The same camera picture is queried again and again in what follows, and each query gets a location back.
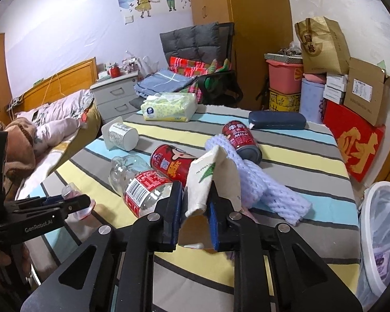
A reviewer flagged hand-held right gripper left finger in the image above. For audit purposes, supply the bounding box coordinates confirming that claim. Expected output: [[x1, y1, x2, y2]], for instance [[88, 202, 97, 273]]
[[21, 180, 184, 312]]

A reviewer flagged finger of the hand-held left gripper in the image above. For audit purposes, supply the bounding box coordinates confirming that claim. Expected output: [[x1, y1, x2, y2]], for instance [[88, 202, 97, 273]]
[[29, 196, 66, 206], [42, 195, 95, 215]]

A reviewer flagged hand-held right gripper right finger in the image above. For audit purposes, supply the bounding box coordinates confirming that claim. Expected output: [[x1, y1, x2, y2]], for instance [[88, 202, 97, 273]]
[[208, 184, 363, 312]]

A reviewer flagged small clear plastic cup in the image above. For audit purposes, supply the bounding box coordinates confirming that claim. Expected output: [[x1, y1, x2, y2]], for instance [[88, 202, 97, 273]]
[[61, 182, 96, 223]]

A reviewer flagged white paper carton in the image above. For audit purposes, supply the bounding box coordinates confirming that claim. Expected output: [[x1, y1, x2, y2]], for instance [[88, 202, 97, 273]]
[[179, 145, 248, 251]]

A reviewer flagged red cartoon drink can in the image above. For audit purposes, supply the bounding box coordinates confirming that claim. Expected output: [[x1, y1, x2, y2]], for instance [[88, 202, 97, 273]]
[[149, 144, 205, 189], [222, 120, 263, 165]]

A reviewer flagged white trash bin with bag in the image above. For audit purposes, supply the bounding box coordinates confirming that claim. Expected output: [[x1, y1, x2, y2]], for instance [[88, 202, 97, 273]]
[[357, 180, 390, 303]]

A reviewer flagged person's left hand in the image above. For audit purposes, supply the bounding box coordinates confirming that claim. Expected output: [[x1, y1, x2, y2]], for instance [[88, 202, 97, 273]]
[[0, 247, 31, 303]]

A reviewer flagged clear plastic bottle red label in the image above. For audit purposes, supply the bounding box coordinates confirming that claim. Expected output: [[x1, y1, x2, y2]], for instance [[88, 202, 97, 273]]
[[109, 154, 183, 218]]

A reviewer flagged brown fuzzy cloth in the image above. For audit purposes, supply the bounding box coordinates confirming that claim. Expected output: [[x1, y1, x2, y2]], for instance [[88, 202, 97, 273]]
[[2, 117, 37, 183]]

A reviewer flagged yellow bed sheet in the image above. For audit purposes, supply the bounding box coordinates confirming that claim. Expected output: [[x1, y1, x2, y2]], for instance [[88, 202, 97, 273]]
[[19, 104, 103, 189]]

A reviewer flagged white plastic yogurt cup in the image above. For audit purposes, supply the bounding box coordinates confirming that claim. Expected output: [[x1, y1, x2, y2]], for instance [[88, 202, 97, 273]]
[[101, 116, 140, 152]]

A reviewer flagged light floral quilt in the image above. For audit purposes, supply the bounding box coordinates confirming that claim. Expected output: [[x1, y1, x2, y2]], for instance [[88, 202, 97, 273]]
[[16, 89, 95, 147]]

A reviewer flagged power strip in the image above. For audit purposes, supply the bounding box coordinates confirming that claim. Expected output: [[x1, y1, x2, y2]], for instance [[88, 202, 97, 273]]
[[6, 96, 25, 109]]

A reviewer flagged grey nightstand with drawers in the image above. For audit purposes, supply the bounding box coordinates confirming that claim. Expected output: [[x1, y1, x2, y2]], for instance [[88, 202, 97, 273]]
[[90, 73, 144, 124]]

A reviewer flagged yellow patterned tissue pack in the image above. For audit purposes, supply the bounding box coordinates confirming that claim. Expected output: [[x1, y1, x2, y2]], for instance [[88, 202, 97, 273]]
[[140, 93, 198, 122]]

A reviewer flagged wooden headboard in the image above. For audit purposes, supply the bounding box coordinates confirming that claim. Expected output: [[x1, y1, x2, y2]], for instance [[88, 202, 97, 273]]
[[19, 57, 98, 113]]

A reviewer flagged dark blue glasses case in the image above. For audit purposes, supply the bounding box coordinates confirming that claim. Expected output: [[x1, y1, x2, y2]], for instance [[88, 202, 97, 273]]
[[249, 110, 308, 131]]

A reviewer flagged blue folded cloth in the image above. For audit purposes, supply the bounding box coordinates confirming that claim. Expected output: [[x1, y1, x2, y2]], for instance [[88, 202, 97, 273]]
[[133, 68, 196, 98]]

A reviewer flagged black chair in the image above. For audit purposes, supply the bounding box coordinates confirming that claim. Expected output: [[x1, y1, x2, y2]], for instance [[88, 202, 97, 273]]
[[195, 22, 244, 106]]

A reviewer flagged yellow tin box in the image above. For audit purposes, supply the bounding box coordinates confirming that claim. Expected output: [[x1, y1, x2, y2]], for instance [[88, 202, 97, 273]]
[[268, 88, 302, 115]]

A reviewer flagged white plastic bag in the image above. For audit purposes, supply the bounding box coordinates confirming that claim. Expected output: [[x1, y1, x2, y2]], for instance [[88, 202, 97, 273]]
[[137, 55, 160, 79]]

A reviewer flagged red plaid cloth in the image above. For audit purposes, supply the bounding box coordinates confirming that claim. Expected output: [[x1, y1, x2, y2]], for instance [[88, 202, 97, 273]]
[[169, 56, 231, 103]]

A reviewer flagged red gift box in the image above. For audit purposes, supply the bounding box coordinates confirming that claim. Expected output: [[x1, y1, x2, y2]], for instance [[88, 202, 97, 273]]
[[322, 99, 387, 183]]

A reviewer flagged light blue cylinder box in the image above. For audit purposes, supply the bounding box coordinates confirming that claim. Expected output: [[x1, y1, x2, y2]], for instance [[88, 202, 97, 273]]
[[300, 78, 327, 124]]

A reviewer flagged pink plastic bin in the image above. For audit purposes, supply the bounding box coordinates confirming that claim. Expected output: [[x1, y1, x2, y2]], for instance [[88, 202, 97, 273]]
[[266, 59, 304, 94]]

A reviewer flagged grey quilted cushion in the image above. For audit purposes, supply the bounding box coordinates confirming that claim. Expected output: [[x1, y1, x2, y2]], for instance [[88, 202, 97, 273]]
[[159, 23, 221, 62]]

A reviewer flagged patterned tray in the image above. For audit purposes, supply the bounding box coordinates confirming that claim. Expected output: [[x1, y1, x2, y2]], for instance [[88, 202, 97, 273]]
[[264, 52, 303, 65]]

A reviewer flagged clear plastic bag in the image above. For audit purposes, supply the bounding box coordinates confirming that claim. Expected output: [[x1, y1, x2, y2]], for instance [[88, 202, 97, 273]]
[[278, 41, 303, 56]]

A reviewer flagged open cardboard box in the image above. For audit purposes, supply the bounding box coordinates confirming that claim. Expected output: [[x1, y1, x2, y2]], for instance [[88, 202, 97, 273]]
[[343, 57, 390, 127]]

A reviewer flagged wooden wardrobe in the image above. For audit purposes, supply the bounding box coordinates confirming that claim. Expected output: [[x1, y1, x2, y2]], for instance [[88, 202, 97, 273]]
[[187, 0, 291, 111]]

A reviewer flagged brown paper bag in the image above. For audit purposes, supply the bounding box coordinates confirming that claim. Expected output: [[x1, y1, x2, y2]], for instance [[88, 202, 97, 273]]
[[294, 16, 351, 75]]

